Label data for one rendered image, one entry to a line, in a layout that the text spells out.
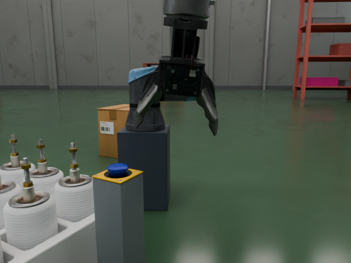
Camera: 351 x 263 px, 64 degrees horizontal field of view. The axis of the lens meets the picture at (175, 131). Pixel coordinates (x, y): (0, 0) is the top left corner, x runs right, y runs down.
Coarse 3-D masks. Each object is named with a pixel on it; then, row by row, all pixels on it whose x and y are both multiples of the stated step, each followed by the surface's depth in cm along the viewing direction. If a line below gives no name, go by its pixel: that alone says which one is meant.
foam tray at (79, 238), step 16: (64, 224) 62; (80, 224) 62; (48, 240) 56; (64, 240) 57; (80, 240) 61; (16, 256) 51; (32, 256) 51; (48, 256) 54; (64, 256) 57; (80, 256) 61; (96, 256) 65
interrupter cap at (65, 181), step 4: (68, 176) 70; (80, 176) 70; (84, 176) 70; (88, 176) 70; (60, 180) 67; (64, 180) 67; (68, 180) 68; (80, 180) 68; (84, 180) 68; (88, 180) 68; (60, 184) 65; (64, 184) 65; (68, 184) 65; (72, 184) 65; (76, 184) 65; (80, 184) 65; (84, 184) 65
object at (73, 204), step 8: (56, 184) 66; (88, 184) 66; (56, 192) 65; (64, 192) 63; (72, 192) 63; (80, 192) 64; (88, 192) 65; (56, 200) 65; (64, 200) 64; (72, 200) 64; (80, 200) 64; (88, 200) 66; (56, 208) 66; (64, 208) 64; (72, 208) 64; (80, 208) 65; (88, 208) 66; (64, 216) 65; (72, 216) 64; (80, 216) 65
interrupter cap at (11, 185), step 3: (3, 183) 66; (6, 183) 66; (9, 183) 66; (12, 183) 66; (15, 183) 65; (3, 186) 65; (6, 186) 64; (9, 186) 64; (12, 186) 64; (15, 186) 64; (0, 189) 63; (3, 189) 62; (6, 189) 62; (9, 189) 62; (0, 192) 60; (3, 192) 61
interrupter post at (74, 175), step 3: (72, 171) 66; (75, 171) 66; (78, 171) 67; (72, 174) 66; (75, 174) 66; (78, 174) 67; (72, 177) 66; (75, 177) 67; (78, 177) 67; (72, 180) 67; (75, 180) 67; (78, 180) 67
